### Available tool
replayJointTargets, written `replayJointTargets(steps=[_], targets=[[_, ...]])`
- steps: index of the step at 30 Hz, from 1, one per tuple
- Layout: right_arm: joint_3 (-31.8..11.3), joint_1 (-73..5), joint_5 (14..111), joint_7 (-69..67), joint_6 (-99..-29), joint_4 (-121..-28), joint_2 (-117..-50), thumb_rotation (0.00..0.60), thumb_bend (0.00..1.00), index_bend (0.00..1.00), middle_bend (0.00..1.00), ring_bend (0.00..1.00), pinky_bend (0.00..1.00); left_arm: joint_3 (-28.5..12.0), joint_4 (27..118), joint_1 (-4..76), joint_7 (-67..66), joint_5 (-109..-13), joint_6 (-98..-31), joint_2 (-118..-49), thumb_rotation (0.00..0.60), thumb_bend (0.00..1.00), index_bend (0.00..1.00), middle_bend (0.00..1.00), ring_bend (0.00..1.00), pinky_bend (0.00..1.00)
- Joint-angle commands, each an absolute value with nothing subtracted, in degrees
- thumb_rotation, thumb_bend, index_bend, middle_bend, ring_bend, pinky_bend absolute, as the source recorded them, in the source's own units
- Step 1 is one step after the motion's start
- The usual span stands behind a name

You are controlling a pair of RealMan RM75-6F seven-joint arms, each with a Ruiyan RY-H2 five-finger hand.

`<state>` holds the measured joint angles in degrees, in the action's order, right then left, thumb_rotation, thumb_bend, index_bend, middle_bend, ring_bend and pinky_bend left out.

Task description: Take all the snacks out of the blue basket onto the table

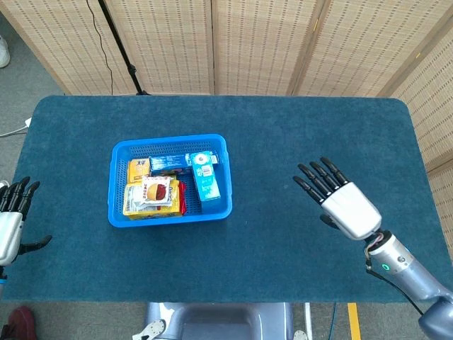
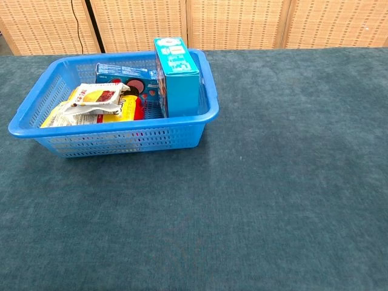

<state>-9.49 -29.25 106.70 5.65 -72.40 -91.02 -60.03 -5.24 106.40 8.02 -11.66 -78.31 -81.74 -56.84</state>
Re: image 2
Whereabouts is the white snack pouch red print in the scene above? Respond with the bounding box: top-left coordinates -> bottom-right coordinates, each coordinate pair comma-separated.
62,82 -> 132,116

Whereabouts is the woven bamboo screen panel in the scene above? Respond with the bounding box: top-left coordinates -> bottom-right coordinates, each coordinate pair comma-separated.
185,0 -> 292,51
90,0 -> 188,54
284,0 -> 388,49
0,0 -> 101,56

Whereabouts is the tall light blue carton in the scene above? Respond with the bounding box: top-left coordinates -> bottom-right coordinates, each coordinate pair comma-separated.
153,37 -> 201,119

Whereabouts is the blue plastic perforated basket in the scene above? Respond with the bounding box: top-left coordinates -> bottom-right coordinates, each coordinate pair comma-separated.
8,48 -> 219,159

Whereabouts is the teal table cloth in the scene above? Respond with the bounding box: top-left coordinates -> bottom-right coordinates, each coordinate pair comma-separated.
0,47 -> 388,291

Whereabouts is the blue Oreo cookie box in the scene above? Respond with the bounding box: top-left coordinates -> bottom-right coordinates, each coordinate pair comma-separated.
95,62 -> 162,105

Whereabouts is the yellow red Lipo bag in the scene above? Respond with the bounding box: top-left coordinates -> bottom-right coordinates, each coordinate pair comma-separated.
40,93 -> 146,129

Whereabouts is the black pole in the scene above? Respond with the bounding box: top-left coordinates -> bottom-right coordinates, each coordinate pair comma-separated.
84,0 -> 106,53

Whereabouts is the thin black hanging cable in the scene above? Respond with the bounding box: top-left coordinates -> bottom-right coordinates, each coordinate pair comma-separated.
71,0 -> 85,53

